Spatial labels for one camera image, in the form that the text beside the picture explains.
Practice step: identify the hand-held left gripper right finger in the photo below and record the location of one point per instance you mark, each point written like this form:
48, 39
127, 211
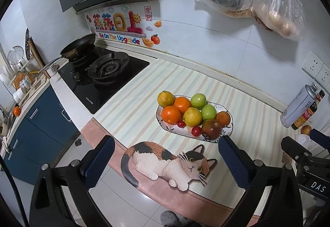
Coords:
232, 162

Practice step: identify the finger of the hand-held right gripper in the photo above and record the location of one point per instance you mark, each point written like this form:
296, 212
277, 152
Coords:
295, 148
319, 135

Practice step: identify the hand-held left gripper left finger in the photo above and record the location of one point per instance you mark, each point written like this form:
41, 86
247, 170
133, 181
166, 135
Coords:
99, 162

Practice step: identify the dark red apple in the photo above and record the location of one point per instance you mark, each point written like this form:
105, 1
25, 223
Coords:
211, 129

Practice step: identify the small orange tangerine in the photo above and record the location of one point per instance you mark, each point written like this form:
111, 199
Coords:
223, 118

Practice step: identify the red cherry tomato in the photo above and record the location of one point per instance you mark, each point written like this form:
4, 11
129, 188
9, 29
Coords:
181, 123
196, 131

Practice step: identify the green apple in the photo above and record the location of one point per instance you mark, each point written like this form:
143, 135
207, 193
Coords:
198, 100
208, 112

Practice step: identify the yellow citrus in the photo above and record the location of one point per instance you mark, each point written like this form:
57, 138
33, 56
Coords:
165, 98
192, 116

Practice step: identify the oval patterned plate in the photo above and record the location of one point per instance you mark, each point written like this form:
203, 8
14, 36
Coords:
175, 130

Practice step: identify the orange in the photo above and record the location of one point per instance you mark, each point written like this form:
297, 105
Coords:
181, 104
171, 114

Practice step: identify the brown onion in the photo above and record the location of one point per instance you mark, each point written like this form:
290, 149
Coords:
306, 130

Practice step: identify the dark sauce bottle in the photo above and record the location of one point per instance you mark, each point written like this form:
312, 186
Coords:
308, 113

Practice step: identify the grey gas canister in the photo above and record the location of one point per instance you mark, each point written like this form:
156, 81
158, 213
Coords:
296, 105

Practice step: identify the striped cat print mat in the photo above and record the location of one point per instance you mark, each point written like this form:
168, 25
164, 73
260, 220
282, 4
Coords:
134, 118

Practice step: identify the blue kitchen cabinet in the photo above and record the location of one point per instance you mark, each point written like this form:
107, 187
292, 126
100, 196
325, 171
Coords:
38, 126

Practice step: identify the black glass gas stove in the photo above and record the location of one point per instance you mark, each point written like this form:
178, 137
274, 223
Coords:
103, 87

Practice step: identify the grey slipper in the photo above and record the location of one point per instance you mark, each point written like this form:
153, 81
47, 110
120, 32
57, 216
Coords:
175, 219

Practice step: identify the small orange object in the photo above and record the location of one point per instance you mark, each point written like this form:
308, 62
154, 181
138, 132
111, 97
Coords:
16, 111

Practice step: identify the white mug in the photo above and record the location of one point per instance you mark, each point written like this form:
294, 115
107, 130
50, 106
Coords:
52, 70

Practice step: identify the dish rack with dishes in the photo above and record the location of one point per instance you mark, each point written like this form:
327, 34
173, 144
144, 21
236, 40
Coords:
20, 80

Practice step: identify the black frying pan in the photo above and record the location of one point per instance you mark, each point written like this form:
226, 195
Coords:
77, 46

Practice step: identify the wooden cutting board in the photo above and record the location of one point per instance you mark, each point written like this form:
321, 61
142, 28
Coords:
38, 59

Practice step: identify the plastic bag with potatoes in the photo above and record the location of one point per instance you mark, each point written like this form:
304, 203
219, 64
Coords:
281, 15

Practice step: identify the metal strainer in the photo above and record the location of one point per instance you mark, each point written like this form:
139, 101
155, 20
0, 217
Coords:
16, 55

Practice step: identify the black woven trivet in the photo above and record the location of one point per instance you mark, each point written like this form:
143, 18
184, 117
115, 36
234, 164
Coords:
27, 43

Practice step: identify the white wall socket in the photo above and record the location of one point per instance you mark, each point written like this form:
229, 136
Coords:
312, 64
325, 76

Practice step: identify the colourful wall sticker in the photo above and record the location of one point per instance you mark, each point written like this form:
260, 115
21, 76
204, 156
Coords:
116, 25

